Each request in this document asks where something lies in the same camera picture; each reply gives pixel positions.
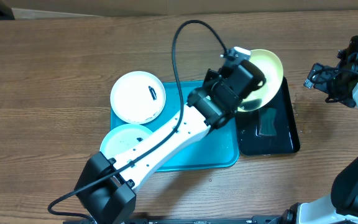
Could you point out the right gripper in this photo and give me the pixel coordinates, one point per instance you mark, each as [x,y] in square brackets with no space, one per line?
[348,99]

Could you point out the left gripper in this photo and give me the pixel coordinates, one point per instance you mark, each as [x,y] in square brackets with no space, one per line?
[209,76]

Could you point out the yellow green plate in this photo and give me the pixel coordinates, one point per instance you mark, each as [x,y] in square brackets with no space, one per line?
[271,66]

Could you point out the dark green sponge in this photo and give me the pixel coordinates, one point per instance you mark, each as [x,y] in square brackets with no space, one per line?
[266,122]

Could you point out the light blue plate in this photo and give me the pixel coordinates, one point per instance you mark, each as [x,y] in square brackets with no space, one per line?
[122,138]

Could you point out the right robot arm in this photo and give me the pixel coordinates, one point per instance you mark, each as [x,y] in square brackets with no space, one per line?
[341,205]

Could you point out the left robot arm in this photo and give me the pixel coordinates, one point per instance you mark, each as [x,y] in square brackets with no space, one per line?
[107,188]

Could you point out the black plastic tray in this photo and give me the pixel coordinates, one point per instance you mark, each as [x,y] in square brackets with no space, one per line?
[285,142]

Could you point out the teal plastic tray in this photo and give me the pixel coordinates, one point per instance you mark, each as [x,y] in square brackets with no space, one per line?
[217,149]

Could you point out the white plate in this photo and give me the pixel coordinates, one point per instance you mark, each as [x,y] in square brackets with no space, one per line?
[137,97]

